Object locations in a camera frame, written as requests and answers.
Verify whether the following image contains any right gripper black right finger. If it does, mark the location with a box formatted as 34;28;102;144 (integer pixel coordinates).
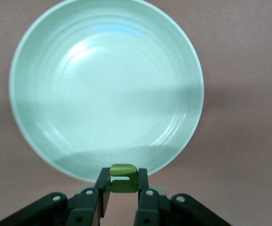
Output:
133;168;162;226

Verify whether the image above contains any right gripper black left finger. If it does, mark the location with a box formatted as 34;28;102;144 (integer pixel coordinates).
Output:
66;166;111;226

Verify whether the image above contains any green foam letter n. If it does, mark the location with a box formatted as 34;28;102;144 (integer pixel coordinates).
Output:
109;163;138;194

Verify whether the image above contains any green plate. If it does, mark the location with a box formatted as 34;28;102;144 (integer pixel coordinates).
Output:
8;0;206;183

